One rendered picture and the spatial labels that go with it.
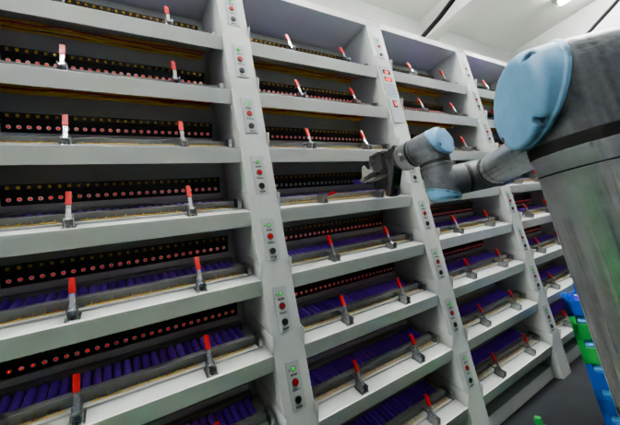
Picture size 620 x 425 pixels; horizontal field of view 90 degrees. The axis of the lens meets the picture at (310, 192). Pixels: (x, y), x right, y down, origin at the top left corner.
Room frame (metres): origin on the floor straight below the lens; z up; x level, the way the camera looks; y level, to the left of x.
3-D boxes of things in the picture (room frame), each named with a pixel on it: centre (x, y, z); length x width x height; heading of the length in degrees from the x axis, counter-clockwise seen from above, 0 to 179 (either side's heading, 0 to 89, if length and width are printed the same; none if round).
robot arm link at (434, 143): (0.92, -0.39, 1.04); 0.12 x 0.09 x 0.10; 33
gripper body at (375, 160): (1.07, -0.29, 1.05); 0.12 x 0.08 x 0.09; 33
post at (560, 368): (1.76, -0.98, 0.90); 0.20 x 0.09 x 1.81; 33
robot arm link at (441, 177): (0.92, -0.40, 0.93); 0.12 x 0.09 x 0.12; 84
